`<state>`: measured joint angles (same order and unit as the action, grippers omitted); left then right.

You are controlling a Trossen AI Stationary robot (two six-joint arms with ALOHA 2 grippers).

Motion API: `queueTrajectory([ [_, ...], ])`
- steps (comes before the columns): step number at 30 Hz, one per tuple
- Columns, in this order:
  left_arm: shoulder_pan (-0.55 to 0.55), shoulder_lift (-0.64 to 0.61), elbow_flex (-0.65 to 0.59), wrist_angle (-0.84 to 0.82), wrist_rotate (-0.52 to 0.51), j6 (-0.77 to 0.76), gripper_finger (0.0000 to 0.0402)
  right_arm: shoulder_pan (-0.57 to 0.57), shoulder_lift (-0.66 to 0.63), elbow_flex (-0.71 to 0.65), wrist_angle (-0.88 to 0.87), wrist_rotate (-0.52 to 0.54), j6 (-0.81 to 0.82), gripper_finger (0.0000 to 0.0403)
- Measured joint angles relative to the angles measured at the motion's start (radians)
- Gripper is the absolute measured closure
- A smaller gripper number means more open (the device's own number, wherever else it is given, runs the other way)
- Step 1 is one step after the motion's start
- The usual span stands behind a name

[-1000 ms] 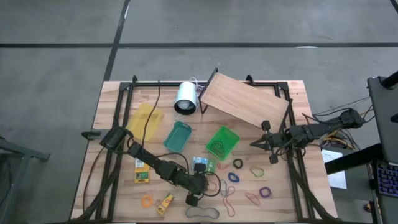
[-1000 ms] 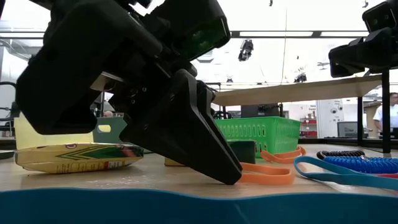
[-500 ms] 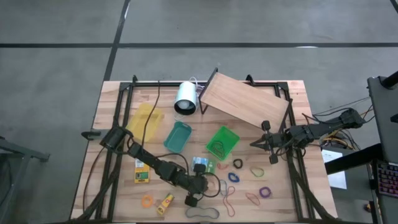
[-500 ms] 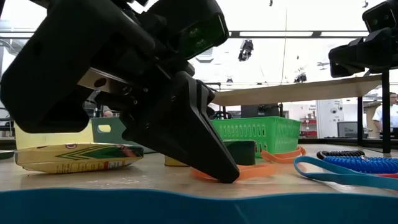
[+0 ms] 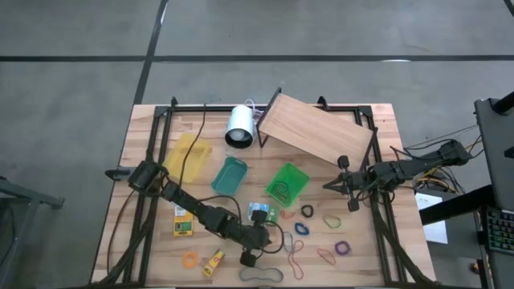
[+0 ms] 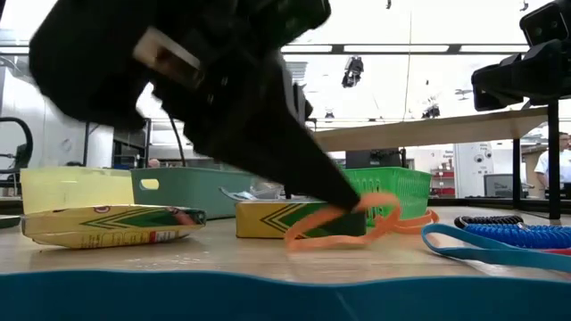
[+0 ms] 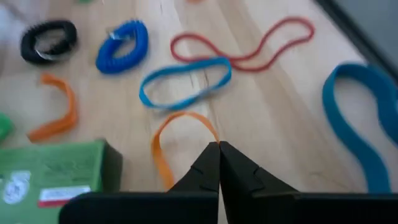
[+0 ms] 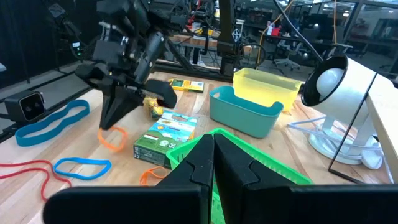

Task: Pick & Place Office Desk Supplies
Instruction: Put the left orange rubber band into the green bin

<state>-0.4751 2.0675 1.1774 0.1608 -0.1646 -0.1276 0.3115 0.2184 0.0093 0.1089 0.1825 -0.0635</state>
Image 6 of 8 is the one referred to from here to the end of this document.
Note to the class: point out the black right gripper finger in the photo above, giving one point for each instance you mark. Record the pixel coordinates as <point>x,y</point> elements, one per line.
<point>497,84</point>

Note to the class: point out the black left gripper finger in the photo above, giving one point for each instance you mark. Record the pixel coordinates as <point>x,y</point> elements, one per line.
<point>308,178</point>

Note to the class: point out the blue green card pack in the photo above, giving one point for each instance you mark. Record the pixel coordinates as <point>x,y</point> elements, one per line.
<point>263,191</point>

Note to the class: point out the yellow green crayon box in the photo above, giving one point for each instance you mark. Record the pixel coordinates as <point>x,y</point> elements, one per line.
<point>259,220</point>

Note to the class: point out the long orange-red rubber band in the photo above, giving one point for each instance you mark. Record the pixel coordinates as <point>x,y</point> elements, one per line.
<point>330,243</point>

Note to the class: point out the teal plastic bin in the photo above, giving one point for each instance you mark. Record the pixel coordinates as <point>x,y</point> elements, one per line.
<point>192,191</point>

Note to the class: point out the orange rubber band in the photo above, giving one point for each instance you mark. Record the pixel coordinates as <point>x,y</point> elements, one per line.
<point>419,225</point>

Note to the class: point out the large wide blue rubber band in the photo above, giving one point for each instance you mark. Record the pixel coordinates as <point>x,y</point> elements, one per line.
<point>267,298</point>

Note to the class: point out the yellow glue tube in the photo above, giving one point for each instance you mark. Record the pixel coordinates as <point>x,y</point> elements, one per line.
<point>111,227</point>

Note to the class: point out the wooden shelf riser black legs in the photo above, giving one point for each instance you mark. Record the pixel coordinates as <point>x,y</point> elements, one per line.
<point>446,129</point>

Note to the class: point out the white cabinet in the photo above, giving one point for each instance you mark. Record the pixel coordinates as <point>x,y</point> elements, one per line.
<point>475,169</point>

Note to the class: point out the black-legged background table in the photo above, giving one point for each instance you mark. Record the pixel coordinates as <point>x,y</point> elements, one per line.
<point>147,142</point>

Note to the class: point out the person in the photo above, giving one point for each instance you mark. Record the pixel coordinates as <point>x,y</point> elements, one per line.
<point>555,165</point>

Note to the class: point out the green plastic mesh basket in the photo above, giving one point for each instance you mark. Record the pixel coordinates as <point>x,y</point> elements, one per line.
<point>401,187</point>

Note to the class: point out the grey background monitor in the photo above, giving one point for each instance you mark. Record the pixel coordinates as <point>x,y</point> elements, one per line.
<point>497,185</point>

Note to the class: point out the red background shelf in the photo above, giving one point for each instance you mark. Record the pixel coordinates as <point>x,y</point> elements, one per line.
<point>442,183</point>

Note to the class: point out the black ceiling spotlight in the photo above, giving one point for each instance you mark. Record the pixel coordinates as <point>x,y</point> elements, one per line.
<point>352,71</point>

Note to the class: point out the yellow translucent plastic bin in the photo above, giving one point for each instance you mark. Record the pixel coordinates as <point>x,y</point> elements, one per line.
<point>76,187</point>

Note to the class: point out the black chair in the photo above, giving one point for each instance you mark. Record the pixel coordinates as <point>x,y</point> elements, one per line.
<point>24,151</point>

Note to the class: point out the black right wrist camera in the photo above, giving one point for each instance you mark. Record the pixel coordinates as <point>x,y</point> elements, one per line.
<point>548,22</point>

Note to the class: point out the black aluminium table frame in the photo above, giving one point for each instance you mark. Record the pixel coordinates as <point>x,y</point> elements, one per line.
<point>468,201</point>

